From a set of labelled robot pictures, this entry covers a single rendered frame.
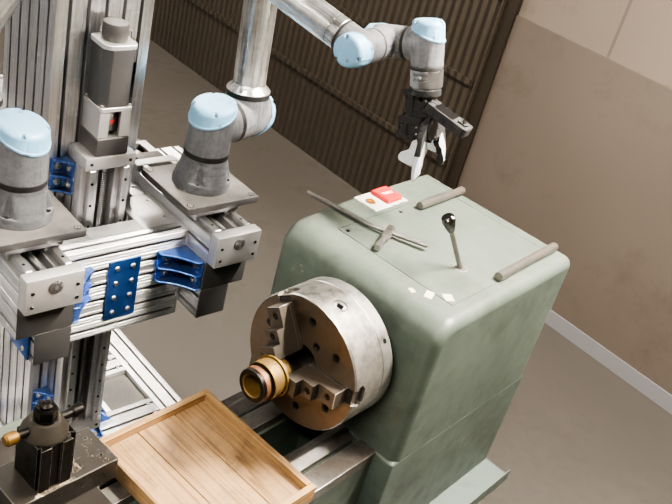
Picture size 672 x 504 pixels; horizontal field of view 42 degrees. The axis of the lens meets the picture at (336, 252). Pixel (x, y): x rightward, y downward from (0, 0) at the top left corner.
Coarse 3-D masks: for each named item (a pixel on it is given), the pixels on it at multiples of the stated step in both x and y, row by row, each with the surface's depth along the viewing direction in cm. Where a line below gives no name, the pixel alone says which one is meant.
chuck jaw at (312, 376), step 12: (300, 372) 180; (312, 372) 181; (324, 372) 182; (300, 384) 179; (312, 384) 178; (324, 384) 178; (336, 384) 179; (312, 396) 178; (324, 396) 178; (336, 396) 177; (348, 396) 180
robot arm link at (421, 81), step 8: (416, 72) 193; (424, 72) 192; (432, 72) 192; (440, 72) 194; (416, 80) 194; (424, 80) 193; (432, 80) 193; (440, 80) 194; (416, 88) 195; (424, 88) 194; (432, 88) 194
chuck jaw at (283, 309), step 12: (288, 300) 185; (276, 312) 182; (288, 312) 183; (276, 324) 183; (288, 324) 182; (276, 336) 181; (288, 336) 182; (264, 348) 181; (276, 348) 180; (288, 348) 182; (300, 348) 185
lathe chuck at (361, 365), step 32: (288, 288) 189; (320, 288) 185; (256, 320) 193; (320, 320) 179; (352, 320) 180; (256, 352) 196; (320, 352) 182; (352, 352) 176; (352, 384) 178; (288, 416) 194; (320, 416) 187; (352, 416) 185
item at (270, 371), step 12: (264, 360) 178; (276, 360) 178; (252, 372) 175; (264, 372) 175; (276, 372) 177; (288, 372) 180; (240, 384) 179; (252, 384) 180; (264, 384) 174; (276, 384) 176; (288, 384) 178; (252, 396) 178; (264, 396) 175; (276, 396) 181
